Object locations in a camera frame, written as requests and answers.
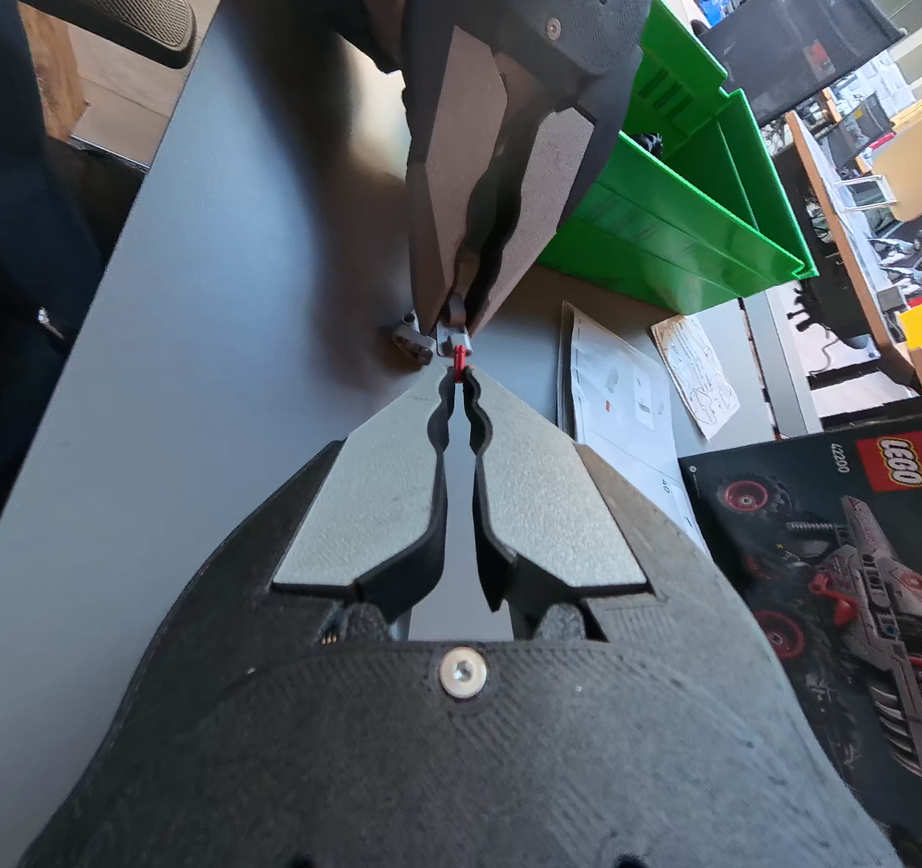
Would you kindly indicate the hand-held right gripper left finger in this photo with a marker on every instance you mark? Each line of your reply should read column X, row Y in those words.
column 374, row 493

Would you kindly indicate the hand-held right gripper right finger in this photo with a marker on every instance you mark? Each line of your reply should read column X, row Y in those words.
column 554, row 500

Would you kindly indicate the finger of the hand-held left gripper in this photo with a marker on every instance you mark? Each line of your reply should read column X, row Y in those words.
column 454, row 183
column 554, row 183

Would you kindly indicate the red lego pin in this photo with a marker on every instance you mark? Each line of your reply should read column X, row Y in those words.
column 459, row 363

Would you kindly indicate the grey lego piece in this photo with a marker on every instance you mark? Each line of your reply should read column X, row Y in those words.
column 418, row 338

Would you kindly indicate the black lego set box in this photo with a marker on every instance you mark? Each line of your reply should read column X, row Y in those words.
column 792, row 594

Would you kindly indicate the green plastic bin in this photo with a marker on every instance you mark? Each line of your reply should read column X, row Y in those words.
column 763, row 176
column 648, row 248

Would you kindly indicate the white instruction booklet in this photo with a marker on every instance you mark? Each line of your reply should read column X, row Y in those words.
column 619, row 392

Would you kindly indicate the white sticker sheet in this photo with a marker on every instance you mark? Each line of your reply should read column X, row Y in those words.
column 695, row 374

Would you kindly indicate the black mesh office chair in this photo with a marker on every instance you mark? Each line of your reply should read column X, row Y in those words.
column 792, row 25

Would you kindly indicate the wooden desk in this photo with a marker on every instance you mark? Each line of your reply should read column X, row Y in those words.
column 857, row 277

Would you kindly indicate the tan cardboard box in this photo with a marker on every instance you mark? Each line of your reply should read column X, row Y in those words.
column 900, row 169

